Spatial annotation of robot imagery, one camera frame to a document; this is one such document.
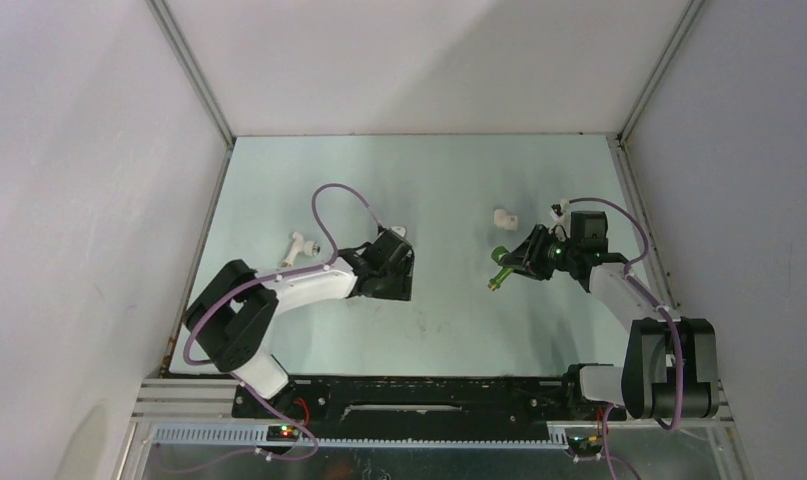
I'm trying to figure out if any green plastic faucet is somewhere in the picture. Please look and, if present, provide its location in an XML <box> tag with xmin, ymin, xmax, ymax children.
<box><xmin>487</xmin><ymin>246</ymin><xmax>514</xmax><ymax>291</ymax></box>

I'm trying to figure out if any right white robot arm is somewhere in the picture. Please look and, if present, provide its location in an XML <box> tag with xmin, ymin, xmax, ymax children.
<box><xmin>489</xmin><ymin>209</ymin><xmax>720</xmax><ymax>429</ymax></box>

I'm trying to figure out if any grey cable duct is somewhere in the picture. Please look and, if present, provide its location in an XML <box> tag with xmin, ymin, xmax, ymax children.
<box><xmin>151</xmin><ymin>423</ymin><xmax>568</xmax><ymax>450</ymax></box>

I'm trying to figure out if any white plastic faucet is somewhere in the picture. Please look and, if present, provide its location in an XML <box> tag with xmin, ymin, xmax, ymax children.
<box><xmin>280</xmin><ymin>231</ymin><xmax>321</xmax><ymax>268</ymax></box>

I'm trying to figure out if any white elbow fitting far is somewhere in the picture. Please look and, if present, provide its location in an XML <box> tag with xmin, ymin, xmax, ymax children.
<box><xmin>493</xmin><ymin>209</ymin><xmax>519</xmax><ymax>231</ymax></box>

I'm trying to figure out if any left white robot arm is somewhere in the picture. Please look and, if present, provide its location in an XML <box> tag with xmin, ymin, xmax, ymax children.
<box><xmin>183</xmin><ymin>229</ymin><xmax>415</xmax><ymax>417</ymax></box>

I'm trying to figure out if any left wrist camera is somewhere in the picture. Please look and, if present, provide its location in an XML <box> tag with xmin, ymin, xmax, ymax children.
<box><xmin>388</xmin><ymin>226</ymin><xmax>407</xmax><ymax>240</ymax></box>

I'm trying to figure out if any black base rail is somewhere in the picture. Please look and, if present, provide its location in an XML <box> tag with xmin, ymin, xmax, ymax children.
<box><xmin>231</xmin><ymin>374</ymin><xmax>605</xmax><ymax>440</ymax></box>

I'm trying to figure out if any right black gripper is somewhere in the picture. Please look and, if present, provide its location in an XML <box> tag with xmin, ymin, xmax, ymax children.
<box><xmin>499</xmin><ymin>224</ymin><xmax>579</xmax><ymax>281</ymax></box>

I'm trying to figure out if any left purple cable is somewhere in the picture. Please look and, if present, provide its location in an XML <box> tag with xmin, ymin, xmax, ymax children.
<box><xmin>151</xmin><ymin>183</ymin><xmax>388</xmax><ymax>475</ymax></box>

